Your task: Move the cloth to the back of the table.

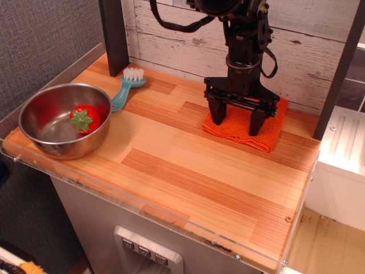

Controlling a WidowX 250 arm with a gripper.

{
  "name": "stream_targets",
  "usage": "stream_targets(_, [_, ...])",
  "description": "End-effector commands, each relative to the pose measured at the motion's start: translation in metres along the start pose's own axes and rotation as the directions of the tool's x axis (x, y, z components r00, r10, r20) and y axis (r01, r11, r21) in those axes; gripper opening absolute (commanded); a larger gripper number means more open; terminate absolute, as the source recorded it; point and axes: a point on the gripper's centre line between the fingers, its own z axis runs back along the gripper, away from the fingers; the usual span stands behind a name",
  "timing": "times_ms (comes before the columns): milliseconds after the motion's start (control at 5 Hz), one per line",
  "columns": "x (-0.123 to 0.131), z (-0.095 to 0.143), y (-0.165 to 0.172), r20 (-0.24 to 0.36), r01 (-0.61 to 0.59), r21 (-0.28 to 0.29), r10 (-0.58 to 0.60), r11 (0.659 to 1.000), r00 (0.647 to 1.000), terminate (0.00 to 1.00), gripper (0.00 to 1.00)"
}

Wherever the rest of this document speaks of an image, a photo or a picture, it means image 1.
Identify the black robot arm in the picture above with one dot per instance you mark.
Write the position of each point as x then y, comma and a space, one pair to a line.
247, 34

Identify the orange knitted cloth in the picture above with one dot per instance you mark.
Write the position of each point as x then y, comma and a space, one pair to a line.
235, 127

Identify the dark shelf post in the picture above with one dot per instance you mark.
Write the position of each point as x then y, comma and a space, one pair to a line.
341, 71
111, 13

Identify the dark left shelf post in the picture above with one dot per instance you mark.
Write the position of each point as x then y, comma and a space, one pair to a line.
111, 13

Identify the silver dispenser button panel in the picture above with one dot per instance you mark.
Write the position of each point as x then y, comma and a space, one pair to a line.
139, 254

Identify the teal scrub brush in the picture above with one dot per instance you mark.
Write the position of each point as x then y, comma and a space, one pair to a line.
131, 78

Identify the dark right shelf post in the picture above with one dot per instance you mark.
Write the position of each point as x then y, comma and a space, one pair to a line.
341, 71

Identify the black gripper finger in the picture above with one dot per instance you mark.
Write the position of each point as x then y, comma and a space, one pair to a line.
257, 119
217, 108

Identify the red toy strawberry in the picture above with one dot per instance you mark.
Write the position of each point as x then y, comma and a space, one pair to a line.
85, 119

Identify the stainless steel bowl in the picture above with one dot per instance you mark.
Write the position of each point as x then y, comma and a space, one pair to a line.
45, 120

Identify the clear acrylic table guard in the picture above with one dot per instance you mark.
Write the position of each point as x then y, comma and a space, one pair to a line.
242, 202

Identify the yellow object bottom left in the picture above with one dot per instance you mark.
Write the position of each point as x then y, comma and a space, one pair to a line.
31, 268

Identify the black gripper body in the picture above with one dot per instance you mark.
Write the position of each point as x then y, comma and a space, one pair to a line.
242, 86

